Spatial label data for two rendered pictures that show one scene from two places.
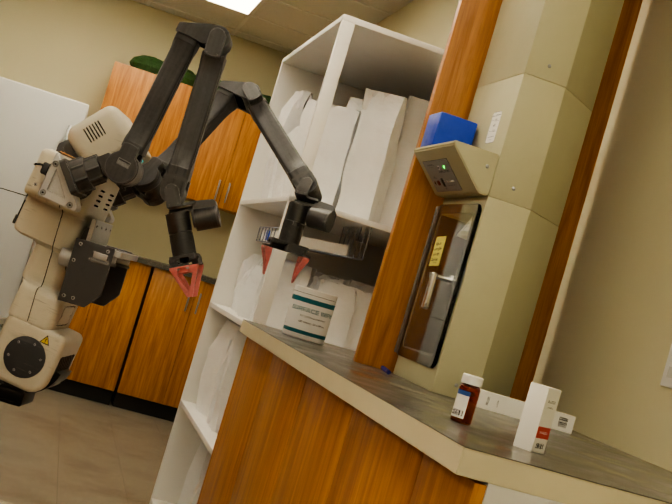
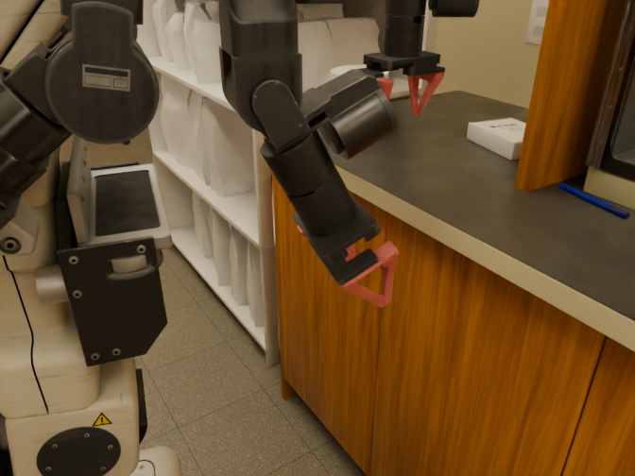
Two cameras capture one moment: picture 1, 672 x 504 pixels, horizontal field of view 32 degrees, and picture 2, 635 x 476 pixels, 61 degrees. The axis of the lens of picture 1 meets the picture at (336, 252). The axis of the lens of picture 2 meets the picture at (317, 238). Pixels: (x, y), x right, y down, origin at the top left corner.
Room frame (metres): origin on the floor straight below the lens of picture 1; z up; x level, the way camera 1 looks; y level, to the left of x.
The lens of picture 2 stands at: (2.30, 0.53, 1.33)
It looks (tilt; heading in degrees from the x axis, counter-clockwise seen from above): 28 degrees down; 340
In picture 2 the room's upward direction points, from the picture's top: straight up
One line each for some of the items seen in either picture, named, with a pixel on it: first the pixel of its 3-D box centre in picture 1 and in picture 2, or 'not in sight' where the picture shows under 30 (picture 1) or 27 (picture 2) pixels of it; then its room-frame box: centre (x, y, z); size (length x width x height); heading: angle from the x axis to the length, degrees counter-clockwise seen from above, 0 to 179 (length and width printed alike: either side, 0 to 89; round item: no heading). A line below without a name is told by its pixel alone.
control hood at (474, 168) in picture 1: (449, 170); not in sight; (2.81, -0.21, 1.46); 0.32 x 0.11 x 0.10; 13
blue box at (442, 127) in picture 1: (448, 136); not in sight; (2.90, -0.19, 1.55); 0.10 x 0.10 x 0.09; 13
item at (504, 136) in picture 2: not in sight; (510, 137); (3.23, -0.27, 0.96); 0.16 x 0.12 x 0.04; 1
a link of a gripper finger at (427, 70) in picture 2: (292, 264); (412, 88); (3.05, 0.10, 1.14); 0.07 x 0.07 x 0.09; 13
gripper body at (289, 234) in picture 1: (290, 235); (403, 41); (3.04, 0.13, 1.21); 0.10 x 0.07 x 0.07; 103
